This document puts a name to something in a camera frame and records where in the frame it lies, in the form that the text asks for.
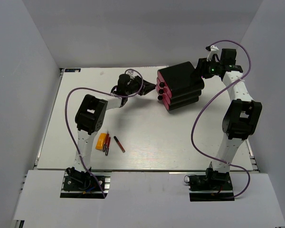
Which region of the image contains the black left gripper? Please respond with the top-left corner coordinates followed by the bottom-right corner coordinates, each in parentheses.
top-left (126, 75), bottom-right (157, 96)

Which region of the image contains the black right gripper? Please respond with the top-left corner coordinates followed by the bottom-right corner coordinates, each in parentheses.
top-left (190, 57), bottom-right (221, 80)

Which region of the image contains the pink top drawer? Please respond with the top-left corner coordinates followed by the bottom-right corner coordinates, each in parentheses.
top-left (157, 70), bottom-right (165, 88)

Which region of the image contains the black drawer organizer cabinet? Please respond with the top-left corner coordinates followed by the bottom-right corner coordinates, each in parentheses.
top-left (159, 61), bottom-right (205, 111)

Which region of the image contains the red lip gloss tube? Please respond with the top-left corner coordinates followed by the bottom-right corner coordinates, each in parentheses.
top-left (114, 136), bottom-right (125, 153)

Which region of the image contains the orange makeup compact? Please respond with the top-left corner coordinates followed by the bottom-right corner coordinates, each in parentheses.
top-left (95, 133), bottom-right (107, 151)

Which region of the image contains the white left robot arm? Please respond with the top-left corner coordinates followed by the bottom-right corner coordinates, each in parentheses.
top-left (73, 74), bottom-right (156, 172)

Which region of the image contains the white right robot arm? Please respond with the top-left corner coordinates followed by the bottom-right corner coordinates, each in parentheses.
top-left (196, 45), bottom-right (262, 190)

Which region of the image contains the pink bottom drawer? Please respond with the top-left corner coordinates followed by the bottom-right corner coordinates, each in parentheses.
top-left (157, 94), bottom-right (171, 112)

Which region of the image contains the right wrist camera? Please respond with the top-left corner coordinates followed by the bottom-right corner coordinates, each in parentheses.
top-left (205, 45), bottom-right (219, 62)

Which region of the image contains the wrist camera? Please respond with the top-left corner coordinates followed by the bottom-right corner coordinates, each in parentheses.
top-left (124, 69), bottom-right (136, 77)
top-left (205, 45), bottom-right (219, 62)

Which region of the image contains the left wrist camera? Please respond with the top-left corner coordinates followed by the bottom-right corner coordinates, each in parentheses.
top-left (124, 69), bottom-right (136, 77)

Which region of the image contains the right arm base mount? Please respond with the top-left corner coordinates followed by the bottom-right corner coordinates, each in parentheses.
top-left (184, 170), bottom-right (235, 202)

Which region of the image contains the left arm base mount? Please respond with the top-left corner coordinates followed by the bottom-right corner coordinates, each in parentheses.
top-left (60, 167), bottom-right (111, 199)

